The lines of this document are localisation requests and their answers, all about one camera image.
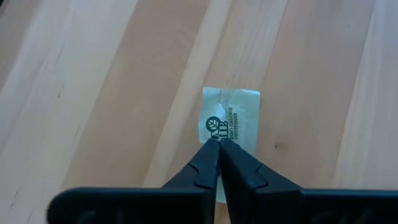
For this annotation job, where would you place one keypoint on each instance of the pale green sweetener packet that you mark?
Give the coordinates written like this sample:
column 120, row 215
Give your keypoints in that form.
column 236, row 102

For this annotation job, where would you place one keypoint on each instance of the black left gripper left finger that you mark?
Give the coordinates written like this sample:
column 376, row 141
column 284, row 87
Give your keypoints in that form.
column 186, row 193

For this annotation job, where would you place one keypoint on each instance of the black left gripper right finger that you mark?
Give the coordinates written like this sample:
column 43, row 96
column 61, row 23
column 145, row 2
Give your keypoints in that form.
column 258, row 193

